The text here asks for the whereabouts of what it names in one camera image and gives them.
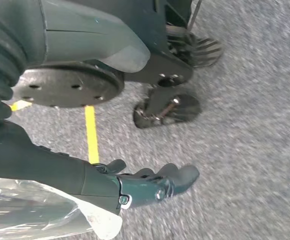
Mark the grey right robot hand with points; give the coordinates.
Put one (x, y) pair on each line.
(60, 172)

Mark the yellow floor tape lines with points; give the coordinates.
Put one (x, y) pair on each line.
(91, 139)

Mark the clear plastic film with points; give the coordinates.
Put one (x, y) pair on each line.
(35, 215)

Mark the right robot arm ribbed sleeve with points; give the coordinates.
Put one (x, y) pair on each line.
(2, 56)

